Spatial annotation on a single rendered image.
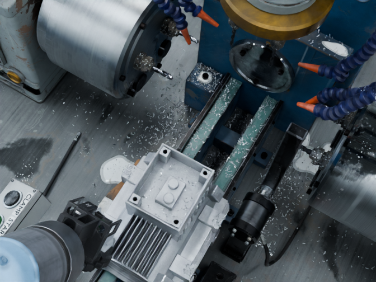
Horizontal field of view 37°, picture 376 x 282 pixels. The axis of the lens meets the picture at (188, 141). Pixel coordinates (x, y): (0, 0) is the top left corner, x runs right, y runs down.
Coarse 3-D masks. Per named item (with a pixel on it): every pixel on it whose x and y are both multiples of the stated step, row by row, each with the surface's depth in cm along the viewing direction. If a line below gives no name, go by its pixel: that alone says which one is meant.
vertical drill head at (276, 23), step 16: (224, 0) 86; (240, 0) 85; (256, 0) 83; (272, 0) 83; (288, 0) 83; (304, 0) 83; (320, 0) 86; (240, 16) 84; (256, 16) 84; (272, 16) 84; (288, 16) 84; (304, 16) 85; (320, 16) 85; (256, 32) 85; (272, 32) 84; (288, 32) 84; (304, 32) 86; (272, 48) 92
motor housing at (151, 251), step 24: (144, 168) 103; (120, 192) 100; (120, 216) 98; (120, 240) 94; (144, 240) 94; (168, 240) 93; (192, 240) 97; (120, 264) 92; (144, 264) 92; (168, 264) 94
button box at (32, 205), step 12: (12, 180) 101; (24, 192) 99; (36, 192) 98; (0, 204) 99; (24, 204) 97; (36, 204) 99; (48, 204) 101; (12, 216) 96; (24, 216) 97; (36, 216) 99; (0, 228) 96; (12, 228) 96
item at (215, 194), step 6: (150, 156) 101; (144, 162) 102; (216, 186) 98; (210, 192) 98; (216, 192) 98; (222, 192) 99; (210, 198) 99; (216, 198) 98; (156, 276) 93; (162, 276) 92
